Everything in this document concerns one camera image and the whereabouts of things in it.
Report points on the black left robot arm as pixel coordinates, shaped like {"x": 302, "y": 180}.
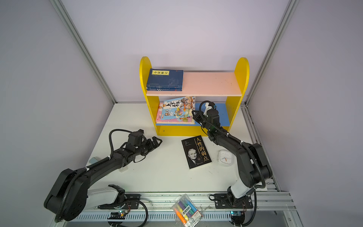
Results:
{"x": 68, "y": 196}

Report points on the dark blue bottom book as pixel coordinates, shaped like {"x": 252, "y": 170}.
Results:
{"x": 160, "y": 78}

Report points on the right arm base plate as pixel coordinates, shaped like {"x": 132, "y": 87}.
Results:
{"x": 227, "y": 201}

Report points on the dark blue book yellow label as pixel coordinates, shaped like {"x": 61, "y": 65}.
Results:
{"x": 172, "y": 90}

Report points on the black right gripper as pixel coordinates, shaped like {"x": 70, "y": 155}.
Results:
{"x": 199, "y": 117}

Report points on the pink children's book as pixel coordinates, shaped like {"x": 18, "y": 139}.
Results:
{"x": 160, "y": 118}

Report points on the light blue thin book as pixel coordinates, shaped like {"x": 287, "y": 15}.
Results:
{"x": 178, "y": 108}

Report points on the black book gold lettering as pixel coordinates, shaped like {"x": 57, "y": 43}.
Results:
{"x": 196, "y": 152}

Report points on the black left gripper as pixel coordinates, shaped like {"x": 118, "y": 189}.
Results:
{"x": 148, "y": 144}

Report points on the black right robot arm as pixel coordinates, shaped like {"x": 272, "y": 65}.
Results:
{"x": 252, "y": 163}

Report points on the small clear plastic box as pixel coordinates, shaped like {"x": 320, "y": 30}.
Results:
{"x": 123, "y": 169}

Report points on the yellow shelf pink blue boards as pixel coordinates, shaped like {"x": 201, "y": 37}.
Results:
{"x": 226, "y": 89}

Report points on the pack of coloured markers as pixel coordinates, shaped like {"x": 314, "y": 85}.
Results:
{"x": 187, "y": 212}

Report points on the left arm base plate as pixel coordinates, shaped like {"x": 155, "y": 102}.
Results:
{"x": 122, "y": 200}

